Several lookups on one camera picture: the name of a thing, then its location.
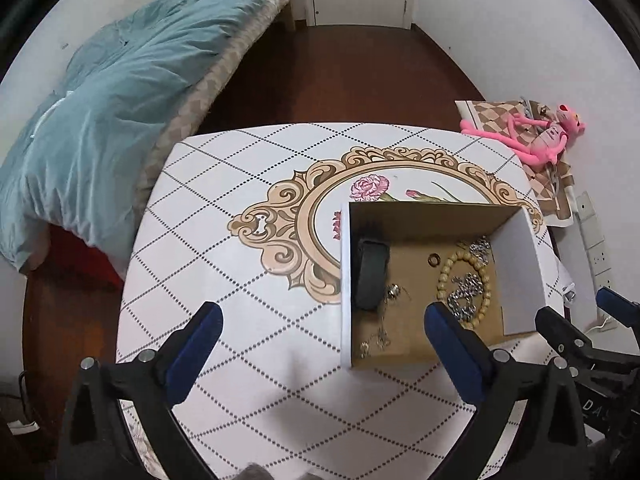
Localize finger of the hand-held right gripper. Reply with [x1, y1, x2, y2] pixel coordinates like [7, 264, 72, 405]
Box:
[535, 306, 597, 367]
[596, 287, 640, 343]

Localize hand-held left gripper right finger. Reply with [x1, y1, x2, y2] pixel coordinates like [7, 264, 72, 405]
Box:
[424, 301, 591, 480]

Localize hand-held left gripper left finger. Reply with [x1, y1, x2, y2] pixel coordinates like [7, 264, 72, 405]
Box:
[56, 301, 224, 480]

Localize thick silver chain bracelet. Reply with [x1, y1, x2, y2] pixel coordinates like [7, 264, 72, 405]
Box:
[446, 274, 482, 323]

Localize thin silver necklace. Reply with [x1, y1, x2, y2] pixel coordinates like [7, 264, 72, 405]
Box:
[360, 284, 412, 359]

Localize wooden bead bracelet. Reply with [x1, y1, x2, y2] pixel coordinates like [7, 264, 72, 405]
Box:
[436, 251, 492, 330]

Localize cardboard box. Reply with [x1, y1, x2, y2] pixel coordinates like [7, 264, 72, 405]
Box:
[340, 201, 548, 370]

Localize small silver chain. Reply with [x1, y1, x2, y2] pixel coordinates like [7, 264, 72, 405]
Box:
[469, 236, 494, 264]

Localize black wristband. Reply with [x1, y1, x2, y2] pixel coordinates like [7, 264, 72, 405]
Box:
[356, 239, 391, 311]

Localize white power strip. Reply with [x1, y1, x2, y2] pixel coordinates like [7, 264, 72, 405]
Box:
[575, 192, 617, 292]

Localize white diamond-patterned tablecloth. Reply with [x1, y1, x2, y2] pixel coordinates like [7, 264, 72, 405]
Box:
[116, 122, 567, 480]

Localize checkered cushion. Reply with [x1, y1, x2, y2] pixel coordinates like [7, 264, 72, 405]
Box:
[455, 100, 579, 229]

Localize pink plush toy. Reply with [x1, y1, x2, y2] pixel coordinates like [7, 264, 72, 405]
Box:
[460, 104, 586, 166]

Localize teal blanket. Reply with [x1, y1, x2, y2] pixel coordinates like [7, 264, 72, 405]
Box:
[0, 0, 296, 273]

